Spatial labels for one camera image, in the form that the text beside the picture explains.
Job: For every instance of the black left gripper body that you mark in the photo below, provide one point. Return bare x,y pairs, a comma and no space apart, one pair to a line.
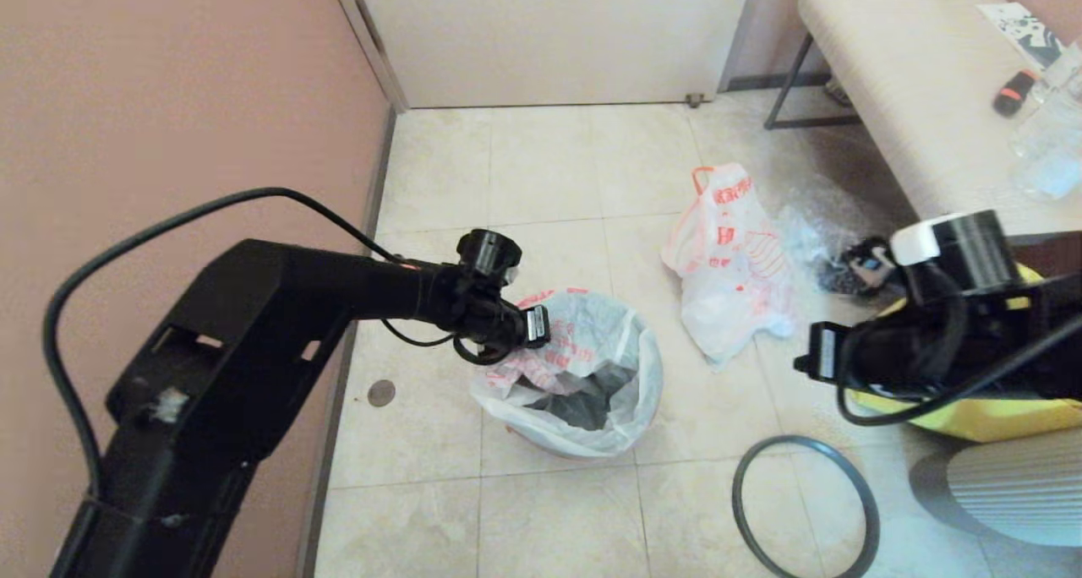
537,326

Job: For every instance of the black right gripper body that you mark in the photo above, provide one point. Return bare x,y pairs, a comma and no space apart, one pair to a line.
824,354

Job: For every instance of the white red-printed bin liner bag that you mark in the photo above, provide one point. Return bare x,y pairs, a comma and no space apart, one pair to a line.
592,350

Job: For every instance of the white red plastic bag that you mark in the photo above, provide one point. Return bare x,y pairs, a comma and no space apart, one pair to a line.
727,282

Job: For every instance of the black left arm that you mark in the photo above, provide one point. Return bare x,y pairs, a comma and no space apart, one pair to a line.
254,341

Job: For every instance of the grey ribbed robot base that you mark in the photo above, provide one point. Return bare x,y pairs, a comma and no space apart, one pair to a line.
1014,493

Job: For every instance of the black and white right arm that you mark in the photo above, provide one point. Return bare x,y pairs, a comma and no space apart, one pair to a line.
972,341

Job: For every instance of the clear plastic bag with items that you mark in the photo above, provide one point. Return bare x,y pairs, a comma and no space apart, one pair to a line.
824,231

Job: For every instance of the yellow fabric tote bag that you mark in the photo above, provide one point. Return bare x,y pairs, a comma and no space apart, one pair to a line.
997,417

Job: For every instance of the round metal floor plug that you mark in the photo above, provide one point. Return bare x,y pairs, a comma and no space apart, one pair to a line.
382,393

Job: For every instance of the beige bench with metal legs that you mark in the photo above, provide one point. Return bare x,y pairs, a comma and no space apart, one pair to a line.
913,96

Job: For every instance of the white door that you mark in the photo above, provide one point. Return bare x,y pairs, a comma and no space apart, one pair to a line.
549,37

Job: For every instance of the clear plastic water bottle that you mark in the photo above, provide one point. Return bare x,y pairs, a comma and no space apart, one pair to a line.
1048,151

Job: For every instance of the black and orange marker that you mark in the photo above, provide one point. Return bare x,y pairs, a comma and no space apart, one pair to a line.
1012,92

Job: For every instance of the black and white printed paper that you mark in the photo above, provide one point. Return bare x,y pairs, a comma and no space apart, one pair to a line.
1019,30

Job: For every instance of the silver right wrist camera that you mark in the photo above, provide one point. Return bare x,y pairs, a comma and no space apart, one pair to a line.
871,261

